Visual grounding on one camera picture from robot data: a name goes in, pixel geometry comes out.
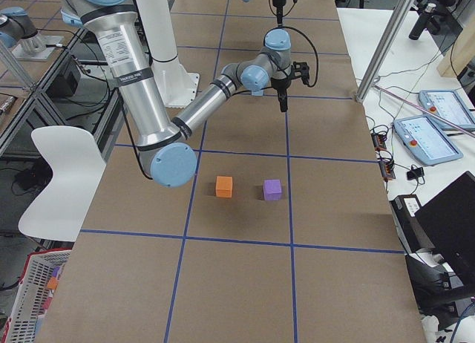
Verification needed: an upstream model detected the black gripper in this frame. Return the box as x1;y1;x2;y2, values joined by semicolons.
272;0;286;27
272;78;290;113

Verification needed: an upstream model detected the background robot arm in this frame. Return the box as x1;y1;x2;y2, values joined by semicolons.
1;7;64;62

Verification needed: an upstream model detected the purple foam block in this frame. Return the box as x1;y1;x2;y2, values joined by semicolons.
263;179;283;200

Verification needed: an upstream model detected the orange foam block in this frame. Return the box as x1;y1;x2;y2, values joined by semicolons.
215;175;233;198

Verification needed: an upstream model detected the near teach pendant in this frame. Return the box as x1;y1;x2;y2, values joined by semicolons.
393;116;463;166

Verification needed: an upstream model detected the teach pendant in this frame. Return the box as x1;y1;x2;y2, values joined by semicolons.
419;90;474;131
393;116;463;166

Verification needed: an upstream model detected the far teach pendant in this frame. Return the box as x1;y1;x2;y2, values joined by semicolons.
419;90;474;131

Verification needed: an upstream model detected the black laptop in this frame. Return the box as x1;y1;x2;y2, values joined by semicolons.
416;171;474;284

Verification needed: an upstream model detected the white chair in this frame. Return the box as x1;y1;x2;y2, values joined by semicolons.
19;125;106;242

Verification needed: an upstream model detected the white plastic basket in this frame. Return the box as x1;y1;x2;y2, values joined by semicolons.
1;249;71;342

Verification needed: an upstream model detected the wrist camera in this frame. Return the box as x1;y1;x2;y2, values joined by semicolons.
290;62;309;86

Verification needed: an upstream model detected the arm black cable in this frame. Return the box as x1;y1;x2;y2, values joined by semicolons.
285;26;319;88

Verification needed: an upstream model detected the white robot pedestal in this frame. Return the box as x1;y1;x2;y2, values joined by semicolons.
135;0;200;108

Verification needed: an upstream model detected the aluminium frame post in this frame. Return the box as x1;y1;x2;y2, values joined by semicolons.
356;0;415;103

